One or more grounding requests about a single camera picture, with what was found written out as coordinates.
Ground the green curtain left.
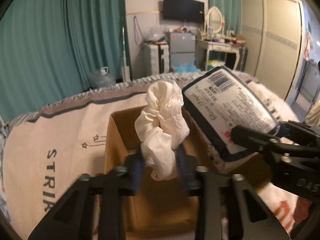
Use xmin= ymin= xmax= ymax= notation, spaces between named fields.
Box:
xmin=1 ymin=0 xmax=126 ymax=120

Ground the brown cardboard box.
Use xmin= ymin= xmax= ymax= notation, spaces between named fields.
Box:
xmin=98 ymin=104 xmax=273 ymax=240

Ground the black wall television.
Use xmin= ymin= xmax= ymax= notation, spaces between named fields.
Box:
xmin=163 ymin=0 xmax=204 ymax=24

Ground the clear water jug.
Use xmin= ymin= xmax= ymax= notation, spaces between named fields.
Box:
xmin=89 ymin=67 xmax=116 ymax=89

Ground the green curtain right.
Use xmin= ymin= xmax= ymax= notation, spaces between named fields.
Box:
xmin=209 ymin=0 xmax=241 ymax=34

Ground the white suitcase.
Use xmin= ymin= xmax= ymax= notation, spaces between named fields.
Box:
xmin=143 ymin=44 xmax=170 ymax=76

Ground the white mop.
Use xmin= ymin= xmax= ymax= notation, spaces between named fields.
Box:
xmin=121 ymin=27 xmax=131 ymax=82

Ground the cream louvred wardrobe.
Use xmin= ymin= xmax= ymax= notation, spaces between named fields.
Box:
xmin=241 ymin=0 xmax=305 ymax=101

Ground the small silver fridge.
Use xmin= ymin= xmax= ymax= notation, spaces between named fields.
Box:
xmin=169 ymin=32 xmax=196 ymax=67

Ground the white lace cloth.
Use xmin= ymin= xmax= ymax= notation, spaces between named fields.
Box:
xmin=135 ymin=80 xmax=190 ymax=181

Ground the white dressing table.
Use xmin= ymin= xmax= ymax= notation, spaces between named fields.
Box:
xmin=195 ymin=31 xmax=246 ymax=70

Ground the blue plastic bag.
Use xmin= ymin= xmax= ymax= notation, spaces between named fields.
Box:
xmin=172 ymin=59 xmax=200 ymax=73

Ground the black tissue pack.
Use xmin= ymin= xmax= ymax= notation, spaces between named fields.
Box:
xmin=182 ymin=66 xmax=279 ymax=162

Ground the green curtain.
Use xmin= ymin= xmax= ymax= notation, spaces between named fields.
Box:
xmin=1 ymin=0 xmax=126 ymax=120
xmin=209 ymin=0 xmax=241 ymax=34

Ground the cream strike lucky blanket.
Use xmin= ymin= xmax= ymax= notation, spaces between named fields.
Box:
xmin=0 ymin=71 xmax=313 ymax=240

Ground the oval vanity mirror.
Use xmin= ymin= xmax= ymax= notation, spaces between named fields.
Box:
xmin=204 ymin=6 xmax=225 ymax=35

